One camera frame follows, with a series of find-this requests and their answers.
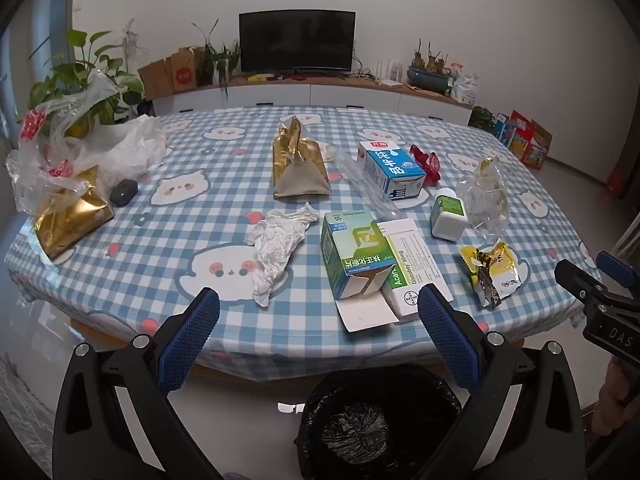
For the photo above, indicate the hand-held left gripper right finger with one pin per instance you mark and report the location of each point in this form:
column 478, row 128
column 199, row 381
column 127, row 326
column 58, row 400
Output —
column 445, row 330

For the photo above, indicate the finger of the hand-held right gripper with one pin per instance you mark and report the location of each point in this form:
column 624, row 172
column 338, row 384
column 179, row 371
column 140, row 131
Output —
column 612, row 266
column 575, row 280

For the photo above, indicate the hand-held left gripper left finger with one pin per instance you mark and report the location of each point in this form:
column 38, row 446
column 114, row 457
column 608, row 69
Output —
column 192, row 335

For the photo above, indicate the white medicine box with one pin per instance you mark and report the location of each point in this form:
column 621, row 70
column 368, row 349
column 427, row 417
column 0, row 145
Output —
column 415, row 270

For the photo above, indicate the yellow snack packet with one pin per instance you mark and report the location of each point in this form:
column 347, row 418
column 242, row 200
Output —
column 500, row 267

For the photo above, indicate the white bottle green label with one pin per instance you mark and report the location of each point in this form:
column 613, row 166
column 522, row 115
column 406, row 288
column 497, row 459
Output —
column 448, row 215

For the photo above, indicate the clear crinkled plastic wrapper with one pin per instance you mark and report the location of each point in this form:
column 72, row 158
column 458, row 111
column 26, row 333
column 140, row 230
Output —
column 485, row 205

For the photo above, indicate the green medicine box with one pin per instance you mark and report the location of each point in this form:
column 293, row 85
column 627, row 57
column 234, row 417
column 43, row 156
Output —
column 352, row 255

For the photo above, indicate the white tissue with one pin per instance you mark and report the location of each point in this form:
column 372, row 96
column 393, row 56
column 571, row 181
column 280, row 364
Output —
column 275, row 245

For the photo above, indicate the black-lined trash bin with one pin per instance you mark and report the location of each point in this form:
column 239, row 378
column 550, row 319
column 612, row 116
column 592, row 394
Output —
column 360, row 425

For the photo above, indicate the blue white milk carton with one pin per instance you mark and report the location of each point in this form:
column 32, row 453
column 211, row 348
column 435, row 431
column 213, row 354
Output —
column 392, row 170

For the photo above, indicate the red crinkled wrapper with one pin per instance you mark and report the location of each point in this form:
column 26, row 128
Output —
column 425, row 162

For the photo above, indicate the clear plastic tube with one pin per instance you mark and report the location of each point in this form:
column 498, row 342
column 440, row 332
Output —
column 357, row 180

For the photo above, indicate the gold foil bag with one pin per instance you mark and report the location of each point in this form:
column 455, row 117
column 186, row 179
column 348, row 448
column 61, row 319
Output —
column 70, row 220
column 300, row 180

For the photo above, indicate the person's right hand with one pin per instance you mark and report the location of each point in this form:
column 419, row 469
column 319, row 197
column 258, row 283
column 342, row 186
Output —
column 606, row 405

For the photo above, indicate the small red box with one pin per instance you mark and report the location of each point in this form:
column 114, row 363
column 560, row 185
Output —
column 617, row 184

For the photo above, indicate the blue checked printed tablecloth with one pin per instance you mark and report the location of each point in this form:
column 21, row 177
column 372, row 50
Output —
column 200, row 230

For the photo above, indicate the red colourful cardboard box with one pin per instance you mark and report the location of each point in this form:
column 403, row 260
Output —
column 532, row 142

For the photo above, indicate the dark grey computer mouse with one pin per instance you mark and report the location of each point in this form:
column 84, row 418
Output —
column 124, row 192

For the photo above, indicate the blue colourful box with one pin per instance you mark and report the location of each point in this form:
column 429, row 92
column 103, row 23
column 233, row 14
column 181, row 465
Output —
column 505, row 130

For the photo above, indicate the grey patterned rug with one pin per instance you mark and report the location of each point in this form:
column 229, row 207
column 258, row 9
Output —
column 25, row 410

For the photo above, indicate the small green floor plant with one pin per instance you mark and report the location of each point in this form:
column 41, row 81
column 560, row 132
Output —
column 482, row 119

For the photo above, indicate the white bag on cabinet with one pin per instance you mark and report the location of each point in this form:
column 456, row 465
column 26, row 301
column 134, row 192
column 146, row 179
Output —
column 466, row 87

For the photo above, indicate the dark blue pot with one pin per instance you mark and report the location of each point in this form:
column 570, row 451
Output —
column 145, row 107

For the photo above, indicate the white plastic bags pile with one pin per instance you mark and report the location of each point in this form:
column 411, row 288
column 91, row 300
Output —
column 55, row 145

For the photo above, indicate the bonsai in blue pot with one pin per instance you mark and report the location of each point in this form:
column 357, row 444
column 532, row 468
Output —
column 427, row 77

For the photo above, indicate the white television cabinet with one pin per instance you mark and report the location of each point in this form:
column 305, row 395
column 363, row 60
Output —
column 280, row 96

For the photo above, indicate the plain brown cardboard box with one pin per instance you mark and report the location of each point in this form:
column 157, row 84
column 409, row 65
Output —
column 156, row 80

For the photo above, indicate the white router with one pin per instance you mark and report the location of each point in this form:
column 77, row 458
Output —
column 390, row 77

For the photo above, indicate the brown red-printed paper bag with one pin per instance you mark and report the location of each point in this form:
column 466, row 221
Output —
column 183, row 72

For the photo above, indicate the yellow item on cabinet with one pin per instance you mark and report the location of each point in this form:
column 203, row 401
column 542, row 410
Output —
column 260, row 78

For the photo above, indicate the slim-leaved potted plant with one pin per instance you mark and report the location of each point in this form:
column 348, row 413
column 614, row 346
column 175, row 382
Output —
column 215, row 60

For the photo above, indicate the large pothos plant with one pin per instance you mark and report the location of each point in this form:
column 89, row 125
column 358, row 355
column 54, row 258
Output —
column 75, row 85

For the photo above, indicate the dry branch decoration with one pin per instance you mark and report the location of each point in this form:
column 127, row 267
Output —
column 131, row 42

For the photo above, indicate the black television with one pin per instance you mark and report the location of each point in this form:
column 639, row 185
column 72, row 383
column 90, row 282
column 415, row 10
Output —
column 297, row 40

